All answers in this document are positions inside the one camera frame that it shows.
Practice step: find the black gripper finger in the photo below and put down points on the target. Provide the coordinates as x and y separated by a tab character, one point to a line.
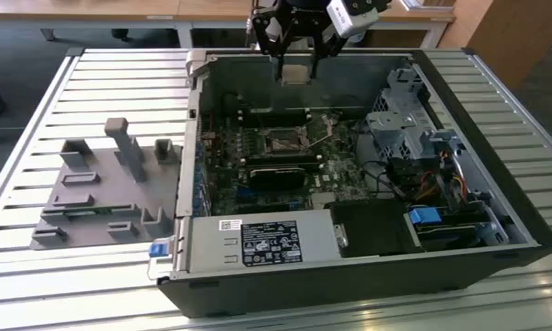
268	38
331	43

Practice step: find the silver CPU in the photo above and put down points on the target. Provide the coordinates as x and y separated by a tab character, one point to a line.
295	74

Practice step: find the CPU socket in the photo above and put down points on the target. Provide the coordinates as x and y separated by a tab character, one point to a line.
286	141

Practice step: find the black expansion slot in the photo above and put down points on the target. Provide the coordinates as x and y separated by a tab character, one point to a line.
262	208

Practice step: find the grey case hinge block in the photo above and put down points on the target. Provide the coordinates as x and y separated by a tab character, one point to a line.
195	63

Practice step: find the white papers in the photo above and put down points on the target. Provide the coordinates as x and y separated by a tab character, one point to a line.
411	3

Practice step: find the silver metal drive cage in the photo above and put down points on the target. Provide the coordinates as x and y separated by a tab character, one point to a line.
391	127

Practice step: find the installed green RAM stick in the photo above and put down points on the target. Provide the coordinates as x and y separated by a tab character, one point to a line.
280	162

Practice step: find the wooden desk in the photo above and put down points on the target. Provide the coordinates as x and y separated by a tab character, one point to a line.
96	10

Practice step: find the wooden cabinet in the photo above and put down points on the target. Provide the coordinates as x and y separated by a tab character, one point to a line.
511	34

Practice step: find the green motherboard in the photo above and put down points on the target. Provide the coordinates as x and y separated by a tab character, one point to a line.
340	179

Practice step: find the black graphics card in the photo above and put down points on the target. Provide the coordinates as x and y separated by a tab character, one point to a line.
276	177

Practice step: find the blue board connector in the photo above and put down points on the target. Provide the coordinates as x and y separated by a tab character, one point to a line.
243	193

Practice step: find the small silver heat sink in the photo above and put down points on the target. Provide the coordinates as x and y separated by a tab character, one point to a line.
323	200

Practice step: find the black plastic fan shroud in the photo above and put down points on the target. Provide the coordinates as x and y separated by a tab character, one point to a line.
372	227

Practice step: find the blue disk carrier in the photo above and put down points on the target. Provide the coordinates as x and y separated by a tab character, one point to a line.
426	217

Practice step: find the grey parts rack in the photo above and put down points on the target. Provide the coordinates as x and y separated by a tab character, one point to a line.
102	193

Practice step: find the silver power supply unit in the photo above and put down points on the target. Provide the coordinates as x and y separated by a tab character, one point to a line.
203	241

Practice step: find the blue case latch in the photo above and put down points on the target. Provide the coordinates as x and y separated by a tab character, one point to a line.
160	250

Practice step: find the black open PC case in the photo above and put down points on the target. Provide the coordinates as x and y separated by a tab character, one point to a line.
303	293

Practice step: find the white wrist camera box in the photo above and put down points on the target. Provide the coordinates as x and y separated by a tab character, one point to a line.
350	20

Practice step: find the silver disk bay bracket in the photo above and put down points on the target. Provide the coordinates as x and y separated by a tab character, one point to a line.
493	231

